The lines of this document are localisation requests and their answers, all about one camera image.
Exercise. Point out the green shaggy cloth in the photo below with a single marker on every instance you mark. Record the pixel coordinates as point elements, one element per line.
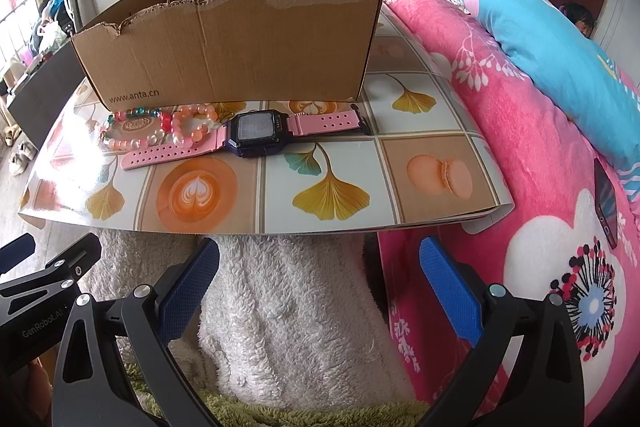
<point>300,414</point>

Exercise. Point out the white shoe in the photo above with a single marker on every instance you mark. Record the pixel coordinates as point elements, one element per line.
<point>28,148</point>
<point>20,166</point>

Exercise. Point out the dark smartphone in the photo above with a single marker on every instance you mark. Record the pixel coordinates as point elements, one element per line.
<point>606,207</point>

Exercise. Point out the pink floral blanket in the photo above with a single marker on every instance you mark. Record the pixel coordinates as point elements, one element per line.
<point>525,132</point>

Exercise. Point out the metal window railing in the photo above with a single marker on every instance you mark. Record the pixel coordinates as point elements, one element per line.
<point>20,32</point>

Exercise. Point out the leaf and coffee print tablecloth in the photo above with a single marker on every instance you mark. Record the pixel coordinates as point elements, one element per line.
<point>350,147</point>

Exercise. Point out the pile of clothes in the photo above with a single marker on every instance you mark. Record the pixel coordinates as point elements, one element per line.
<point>50,22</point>

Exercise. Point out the white fluffy cloth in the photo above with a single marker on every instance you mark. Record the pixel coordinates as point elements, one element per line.
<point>280,307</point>

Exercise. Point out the grey bench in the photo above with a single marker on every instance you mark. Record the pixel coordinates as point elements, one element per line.
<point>45,92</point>

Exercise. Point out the light blue quilt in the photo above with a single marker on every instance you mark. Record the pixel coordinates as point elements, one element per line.
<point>550,57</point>

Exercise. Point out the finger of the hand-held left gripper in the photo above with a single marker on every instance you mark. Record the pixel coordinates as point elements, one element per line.
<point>75,259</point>
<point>15,252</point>

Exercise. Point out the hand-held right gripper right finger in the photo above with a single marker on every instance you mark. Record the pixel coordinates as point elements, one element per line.
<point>450,292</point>

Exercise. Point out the brown cardboard box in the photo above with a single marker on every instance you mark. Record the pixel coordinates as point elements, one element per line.
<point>225,47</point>

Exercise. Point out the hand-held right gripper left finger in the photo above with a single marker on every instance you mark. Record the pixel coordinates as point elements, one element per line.
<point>190,292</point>

